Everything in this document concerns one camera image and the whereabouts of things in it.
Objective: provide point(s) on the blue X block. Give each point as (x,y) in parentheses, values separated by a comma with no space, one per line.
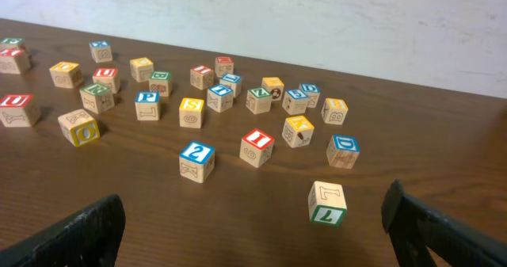
(101,51)

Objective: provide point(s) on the yellow K block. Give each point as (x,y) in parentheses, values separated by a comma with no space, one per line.
(297,131)

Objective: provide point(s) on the plain L block green 7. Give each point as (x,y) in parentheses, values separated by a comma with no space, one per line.
(326,203)

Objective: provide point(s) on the yellow block centre left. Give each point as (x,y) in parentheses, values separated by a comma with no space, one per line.
(66,75)

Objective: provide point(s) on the green R block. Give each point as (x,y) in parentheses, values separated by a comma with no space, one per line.
(97,97)

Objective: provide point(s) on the red I block upper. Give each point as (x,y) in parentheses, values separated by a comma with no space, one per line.
(201,77)

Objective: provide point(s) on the blue T block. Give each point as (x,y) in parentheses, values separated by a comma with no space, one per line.
(220,97)

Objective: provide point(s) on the green Z block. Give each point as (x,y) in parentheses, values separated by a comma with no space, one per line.
(259,100)

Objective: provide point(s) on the blue 5 block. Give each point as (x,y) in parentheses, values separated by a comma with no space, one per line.
(295,102)

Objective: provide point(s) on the blue P block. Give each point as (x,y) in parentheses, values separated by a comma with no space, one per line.
(147,105)

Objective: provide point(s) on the yellow B block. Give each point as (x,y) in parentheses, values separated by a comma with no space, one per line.
(334,111)

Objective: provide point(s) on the red I block lower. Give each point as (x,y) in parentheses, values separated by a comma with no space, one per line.
(256,147)

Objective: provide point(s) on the blue D block upper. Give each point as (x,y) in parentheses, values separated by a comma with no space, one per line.
(312,91)

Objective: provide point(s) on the blue D block lower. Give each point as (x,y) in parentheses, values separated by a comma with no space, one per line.
(342,151)

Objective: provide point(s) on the red u block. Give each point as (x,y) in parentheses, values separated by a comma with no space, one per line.
(19,110)
(108,76)

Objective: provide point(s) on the plain K block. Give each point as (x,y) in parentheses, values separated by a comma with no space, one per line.
(79,127)

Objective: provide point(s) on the red H block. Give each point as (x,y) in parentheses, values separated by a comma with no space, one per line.
(223,65)

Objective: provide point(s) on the green F block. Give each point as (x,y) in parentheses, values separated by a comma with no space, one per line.
(13,43)

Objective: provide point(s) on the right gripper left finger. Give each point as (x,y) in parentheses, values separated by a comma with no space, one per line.
(89,237)

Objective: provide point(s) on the red U block lower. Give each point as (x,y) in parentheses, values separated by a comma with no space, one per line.
(19,110)

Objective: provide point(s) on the blue d block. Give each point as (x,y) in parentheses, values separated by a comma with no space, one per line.
(312,91)
(342,151)

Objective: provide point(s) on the blue L block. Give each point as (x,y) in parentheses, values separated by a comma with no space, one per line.
(233,81)

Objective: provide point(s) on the red U block upper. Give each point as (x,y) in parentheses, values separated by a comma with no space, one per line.
(108,76)

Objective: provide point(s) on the yellow S block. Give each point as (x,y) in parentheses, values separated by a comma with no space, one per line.
(191,112)

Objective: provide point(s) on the green B block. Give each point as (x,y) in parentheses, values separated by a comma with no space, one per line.
(160,81)

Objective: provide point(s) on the yellow block top right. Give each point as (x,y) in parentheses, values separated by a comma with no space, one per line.
(275,86)

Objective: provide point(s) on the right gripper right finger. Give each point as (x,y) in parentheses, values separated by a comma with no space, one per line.
(415,229)

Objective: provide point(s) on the blue 2 block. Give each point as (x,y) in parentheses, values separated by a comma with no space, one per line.
(197,161)

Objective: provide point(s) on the yellow block top centre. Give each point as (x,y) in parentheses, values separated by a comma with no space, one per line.
(141,69)

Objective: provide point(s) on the red i block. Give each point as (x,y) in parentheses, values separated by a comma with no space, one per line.
(256,147)
(201,77)

